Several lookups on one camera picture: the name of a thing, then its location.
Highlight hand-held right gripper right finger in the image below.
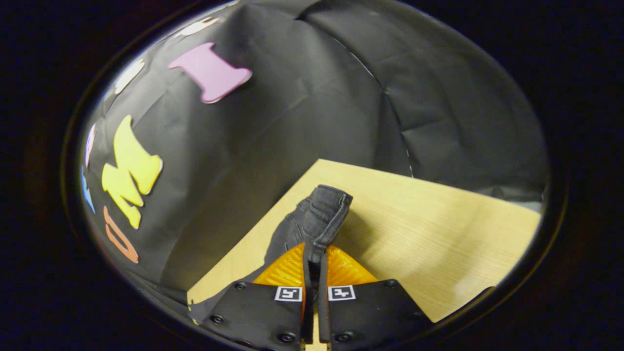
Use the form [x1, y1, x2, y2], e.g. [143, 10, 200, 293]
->
[319, 245, 434, 351]

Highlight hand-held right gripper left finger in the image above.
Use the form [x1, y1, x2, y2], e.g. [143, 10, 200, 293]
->
[201, 243, 313, 351]

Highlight black jeans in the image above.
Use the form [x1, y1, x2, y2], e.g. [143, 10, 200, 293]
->
[189, 184, 353, 325]

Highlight black backdrop cloth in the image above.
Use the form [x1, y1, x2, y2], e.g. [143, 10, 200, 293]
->
[80, 0, 550, 312]

